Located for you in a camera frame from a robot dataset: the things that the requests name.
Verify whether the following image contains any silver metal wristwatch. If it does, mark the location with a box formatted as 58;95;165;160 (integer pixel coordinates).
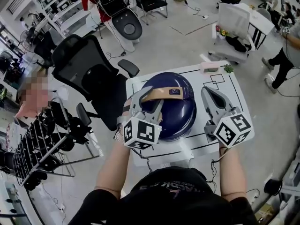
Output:
114;127;125;143

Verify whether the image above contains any black round stool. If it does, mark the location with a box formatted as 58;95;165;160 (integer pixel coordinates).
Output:
263;179;283;197

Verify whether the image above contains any dark blue rice cooker lid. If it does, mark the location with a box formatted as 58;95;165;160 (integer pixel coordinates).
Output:
140;71;197;140

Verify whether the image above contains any person's right forearm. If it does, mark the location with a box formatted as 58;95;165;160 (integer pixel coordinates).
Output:
219;146;248;200

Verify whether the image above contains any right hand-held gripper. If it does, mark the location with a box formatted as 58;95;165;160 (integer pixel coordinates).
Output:
201;86;255;149

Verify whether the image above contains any pink digital clock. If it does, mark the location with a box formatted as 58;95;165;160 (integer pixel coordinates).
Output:
200;61;223;75

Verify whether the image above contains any black mesh office chair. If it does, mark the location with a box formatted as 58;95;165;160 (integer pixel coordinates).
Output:
51;34;140;132

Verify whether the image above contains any black cloth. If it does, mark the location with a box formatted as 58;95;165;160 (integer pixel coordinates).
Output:
225;35;248;53

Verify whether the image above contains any small black office chair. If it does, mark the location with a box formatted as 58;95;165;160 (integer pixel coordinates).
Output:
32;30;57;68

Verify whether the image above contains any grey metal drying rack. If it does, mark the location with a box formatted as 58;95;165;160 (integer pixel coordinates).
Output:
13;97;100;188

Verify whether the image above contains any black standing fan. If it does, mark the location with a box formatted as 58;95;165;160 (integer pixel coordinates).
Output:
20;29;36;54

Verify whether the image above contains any person's black shirt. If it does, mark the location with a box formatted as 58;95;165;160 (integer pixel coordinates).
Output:
67;166;259;225

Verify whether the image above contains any person's left hand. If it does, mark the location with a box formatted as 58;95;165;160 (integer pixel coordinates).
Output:
116;98;132;126

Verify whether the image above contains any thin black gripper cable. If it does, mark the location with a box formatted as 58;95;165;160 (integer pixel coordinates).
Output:
210;149;228;190
132;148;153;173

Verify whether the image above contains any colourful flower bouquet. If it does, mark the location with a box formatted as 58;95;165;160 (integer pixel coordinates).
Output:
215;26;229;38

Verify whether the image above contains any black oval hanging pack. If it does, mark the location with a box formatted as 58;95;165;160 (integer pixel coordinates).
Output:
111;9;143;42

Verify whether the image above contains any white office chair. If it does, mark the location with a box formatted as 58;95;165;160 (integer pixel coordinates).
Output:
208;2;256;66

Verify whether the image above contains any pink cloth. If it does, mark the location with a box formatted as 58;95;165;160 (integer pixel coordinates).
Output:
15;75;51;122

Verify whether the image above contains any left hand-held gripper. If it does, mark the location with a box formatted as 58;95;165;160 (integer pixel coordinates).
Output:
121;88;165;151

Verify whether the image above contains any person's left forearm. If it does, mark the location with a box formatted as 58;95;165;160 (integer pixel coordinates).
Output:
95;139;131;199

